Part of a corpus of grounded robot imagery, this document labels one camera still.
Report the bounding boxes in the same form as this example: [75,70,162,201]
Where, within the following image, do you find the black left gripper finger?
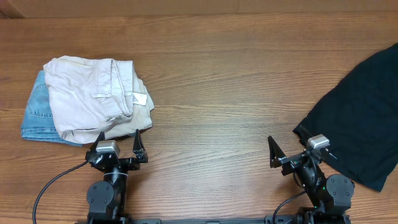
[90,131,105,152]
[132,129,146,158]

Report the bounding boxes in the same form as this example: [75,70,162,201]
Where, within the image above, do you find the black cloth garment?
[293,44,397,192]

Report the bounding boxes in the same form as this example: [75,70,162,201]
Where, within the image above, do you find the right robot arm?
[264,134,354,224]

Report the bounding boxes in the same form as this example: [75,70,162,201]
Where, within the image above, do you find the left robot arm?
[85,129,148,223]

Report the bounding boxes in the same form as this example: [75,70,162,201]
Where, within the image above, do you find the beige folded trousers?
[43,56,154,144]

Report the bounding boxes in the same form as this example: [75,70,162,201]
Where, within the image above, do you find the blue folded jeans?
[21,70,82,147]

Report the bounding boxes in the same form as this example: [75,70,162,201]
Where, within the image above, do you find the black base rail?
[76,215,352,224]

